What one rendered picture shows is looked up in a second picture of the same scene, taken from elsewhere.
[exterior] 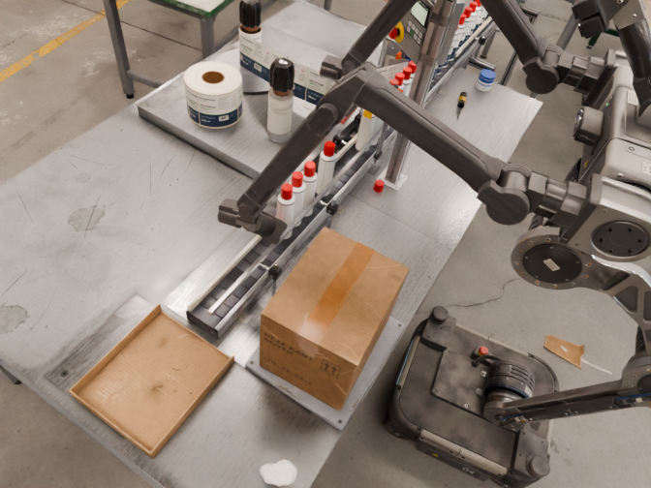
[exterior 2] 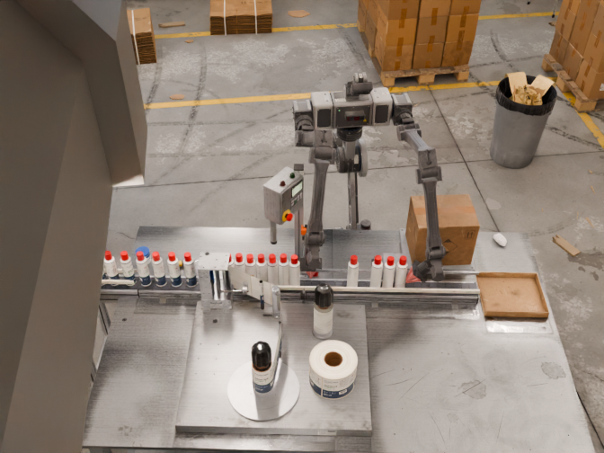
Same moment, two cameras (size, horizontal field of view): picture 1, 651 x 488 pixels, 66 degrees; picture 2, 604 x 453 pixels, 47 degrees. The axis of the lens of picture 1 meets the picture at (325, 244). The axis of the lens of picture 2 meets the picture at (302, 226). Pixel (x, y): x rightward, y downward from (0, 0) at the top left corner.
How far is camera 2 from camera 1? 3.35 m
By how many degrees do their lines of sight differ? 69
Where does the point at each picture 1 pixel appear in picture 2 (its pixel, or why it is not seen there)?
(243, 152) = (357, 339)
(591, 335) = not seen: hidden behind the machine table
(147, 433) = (530, 284)
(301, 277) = (451, 222)
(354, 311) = (448, 202)
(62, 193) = (473, 417)
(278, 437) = (487, 248)
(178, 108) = (350, 402)
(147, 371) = (511, 300)
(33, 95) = not seen: outside the picture
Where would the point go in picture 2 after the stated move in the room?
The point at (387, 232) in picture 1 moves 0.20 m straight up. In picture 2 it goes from (346, 257) to (348, 228)
